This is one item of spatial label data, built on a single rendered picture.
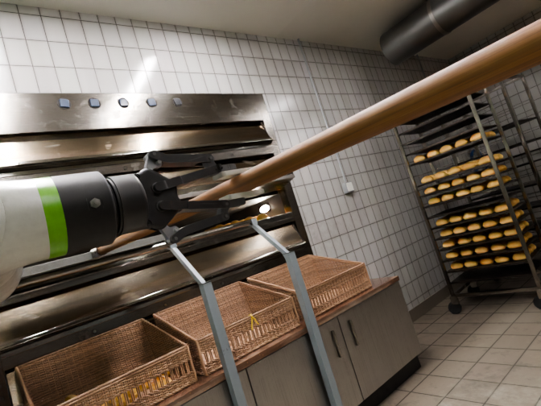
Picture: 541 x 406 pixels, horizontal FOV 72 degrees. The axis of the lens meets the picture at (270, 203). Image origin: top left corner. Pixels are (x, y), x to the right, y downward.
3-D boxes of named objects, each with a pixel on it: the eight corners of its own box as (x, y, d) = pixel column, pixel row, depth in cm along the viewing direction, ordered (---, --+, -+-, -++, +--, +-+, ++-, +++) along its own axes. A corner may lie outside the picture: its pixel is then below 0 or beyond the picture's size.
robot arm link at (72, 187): (74, 249, 39) (53, 164, 39) (57, 259, 48) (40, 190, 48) (132, 236, 42) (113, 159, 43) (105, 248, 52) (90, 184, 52)
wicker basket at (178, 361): (28, 434, 153) (12, 367, 155) (157, 370, 189) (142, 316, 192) (43, 468, 116) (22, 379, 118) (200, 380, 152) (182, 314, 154)
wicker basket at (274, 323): (164, 366, 192) (150, 314, 194) (252, 325, 226) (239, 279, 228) (204, 378, 153) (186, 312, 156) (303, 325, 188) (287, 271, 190)
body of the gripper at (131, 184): (92, 182, 50) (158, 173, 56) (108, 243, 49) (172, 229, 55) (107, 166, 44) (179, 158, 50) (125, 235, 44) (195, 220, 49)
